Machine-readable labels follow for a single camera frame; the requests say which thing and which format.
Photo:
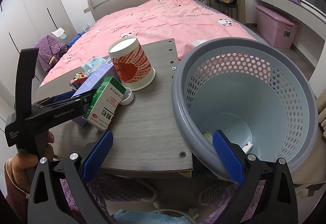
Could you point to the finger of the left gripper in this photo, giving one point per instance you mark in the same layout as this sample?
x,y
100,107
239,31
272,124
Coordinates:
x,y
63,96
73,106

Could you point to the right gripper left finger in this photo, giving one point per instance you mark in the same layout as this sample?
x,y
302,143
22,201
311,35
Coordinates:
x,y
47,202

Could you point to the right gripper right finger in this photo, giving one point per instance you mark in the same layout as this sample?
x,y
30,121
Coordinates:
x,y
277,203

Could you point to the red snack wrapper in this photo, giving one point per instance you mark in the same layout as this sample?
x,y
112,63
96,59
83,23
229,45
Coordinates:
x,y
78,80

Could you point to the light blue wet wipes pack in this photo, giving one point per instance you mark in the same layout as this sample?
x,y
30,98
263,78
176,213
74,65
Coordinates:
x,y
92,65

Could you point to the green white medicine box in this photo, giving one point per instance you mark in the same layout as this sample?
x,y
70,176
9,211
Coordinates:
x,y
100,111

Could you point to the lavender box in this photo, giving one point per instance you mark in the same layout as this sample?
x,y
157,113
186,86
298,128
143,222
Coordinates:
x,y
93,82

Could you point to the small white bottle cap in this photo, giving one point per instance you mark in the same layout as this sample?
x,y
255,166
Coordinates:
x,y
128,97

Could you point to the red white paper cup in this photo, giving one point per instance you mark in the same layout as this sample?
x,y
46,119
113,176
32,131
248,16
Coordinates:
x,y
131,63

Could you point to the grey perforated trash basket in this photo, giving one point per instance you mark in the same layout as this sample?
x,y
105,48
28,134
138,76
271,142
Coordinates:
x,y
251,92

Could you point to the person's left hand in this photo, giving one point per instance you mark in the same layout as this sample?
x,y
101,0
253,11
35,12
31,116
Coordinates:
x,y
15,172

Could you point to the purple fuzzy garment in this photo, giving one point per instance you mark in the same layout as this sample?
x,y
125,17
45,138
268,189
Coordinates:
x,y
50,51

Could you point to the white folded cloth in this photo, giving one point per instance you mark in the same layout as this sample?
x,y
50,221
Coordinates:
x,y
59,33

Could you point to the white wardrobe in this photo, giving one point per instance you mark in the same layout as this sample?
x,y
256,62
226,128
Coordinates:
x,y
23,23

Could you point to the crumpled tissue in basket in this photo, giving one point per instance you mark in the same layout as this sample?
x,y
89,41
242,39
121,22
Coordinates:
x,y
208,136

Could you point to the beige curtain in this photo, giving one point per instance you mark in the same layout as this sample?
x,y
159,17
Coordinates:
x,y
321,106

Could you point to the pink cartoon duvet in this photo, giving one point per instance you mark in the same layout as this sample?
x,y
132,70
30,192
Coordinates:
x,y
188,22

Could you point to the pink plastic storage box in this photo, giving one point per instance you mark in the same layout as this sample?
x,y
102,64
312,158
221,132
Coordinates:
x,y
277,30

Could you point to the dark chair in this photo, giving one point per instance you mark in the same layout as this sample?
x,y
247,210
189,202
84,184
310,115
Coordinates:
x,y
234,9

